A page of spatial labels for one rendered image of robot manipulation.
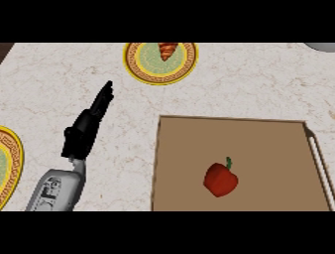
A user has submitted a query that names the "brown wooden tray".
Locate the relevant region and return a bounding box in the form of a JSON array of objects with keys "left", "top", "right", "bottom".
[{"left": 151, "top": 114, "right": 335, "bottom": 212}]

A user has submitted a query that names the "red bell pepper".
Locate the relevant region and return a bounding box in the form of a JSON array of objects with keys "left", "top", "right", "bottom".
[{"left": 202, "top": 156, "right": 241, "bottom": 198}]

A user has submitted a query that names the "orange carrot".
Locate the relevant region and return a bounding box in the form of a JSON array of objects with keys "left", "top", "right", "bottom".
[{"left": 157, "top": 43, "right": 180, "bottom": 63}]

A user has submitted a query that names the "grey round object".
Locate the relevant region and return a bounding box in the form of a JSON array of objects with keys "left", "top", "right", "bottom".
[{"left": 303, "top": 43, "right": 335, "bottom": 54}]

